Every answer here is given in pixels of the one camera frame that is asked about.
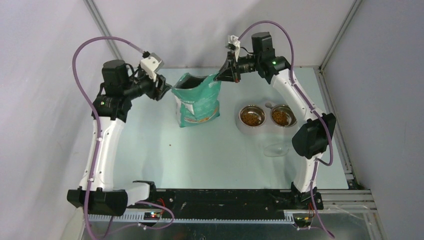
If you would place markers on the brown kibble in far bowl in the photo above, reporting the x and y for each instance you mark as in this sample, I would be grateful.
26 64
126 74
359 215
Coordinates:
280 118

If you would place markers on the green pet food bag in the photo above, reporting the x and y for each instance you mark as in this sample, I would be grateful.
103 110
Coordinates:
196 99

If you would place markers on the brown kibble in near bowl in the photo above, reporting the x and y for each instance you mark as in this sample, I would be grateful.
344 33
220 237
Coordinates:
251 119

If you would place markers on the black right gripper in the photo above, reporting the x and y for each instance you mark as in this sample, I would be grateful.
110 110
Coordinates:
225 74

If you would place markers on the grey slotted cable duct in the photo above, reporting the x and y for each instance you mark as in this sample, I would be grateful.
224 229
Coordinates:
147 217

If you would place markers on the clear plastic scoop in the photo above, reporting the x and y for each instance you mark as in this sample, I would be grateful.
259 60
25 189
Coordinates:
275 150

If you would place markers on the brown kibble in bowl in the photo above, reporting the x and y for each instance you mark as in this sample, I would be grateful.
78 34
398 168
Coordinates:
251 119
280 118

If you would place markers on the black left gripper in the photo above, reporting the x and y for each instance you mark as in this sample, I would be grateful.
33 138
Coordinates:
162 87

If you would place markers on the steel bowl far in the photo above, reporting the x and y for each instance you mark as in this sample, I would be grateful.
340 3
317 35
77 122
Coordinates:
288 111

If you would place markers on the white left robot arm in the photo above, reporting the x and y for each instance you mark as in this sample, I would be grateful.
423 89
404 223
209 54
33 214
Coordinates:
121 84

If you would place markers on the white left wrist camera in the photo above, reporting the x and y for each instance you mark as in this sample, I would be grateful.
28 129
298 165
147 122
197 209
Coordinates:
151 63

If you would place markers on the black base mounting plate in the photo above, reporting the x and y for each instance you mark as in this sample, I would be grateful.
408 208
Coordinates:
234 204

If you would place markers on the steel bowl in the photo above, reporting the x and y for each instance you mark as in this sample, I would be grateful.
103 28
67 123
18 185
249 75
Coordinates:
288 111
254 109

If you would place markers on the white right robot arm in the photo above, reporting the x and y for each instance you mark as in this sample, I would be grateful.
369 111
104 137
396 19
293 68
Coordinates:
313 140

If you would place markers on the steel bowl near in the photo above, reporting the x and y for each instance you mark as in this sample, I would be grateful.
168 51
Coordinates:
254 109

